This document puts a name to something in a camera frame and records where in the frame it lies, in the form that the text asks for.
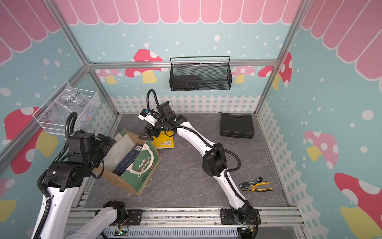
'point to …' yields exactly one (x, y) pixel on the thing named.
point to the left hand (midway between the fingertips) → (107, 146)
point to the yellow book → (164, 140)
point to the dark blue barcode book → (126, 163)
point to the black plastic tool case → (240, 126)
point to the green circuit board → (123, 233)
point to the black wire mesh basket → (200, 73)
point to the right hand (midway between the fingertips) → (143, 132)
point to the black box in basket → (185, 82)
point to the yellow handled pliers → (252, 188)
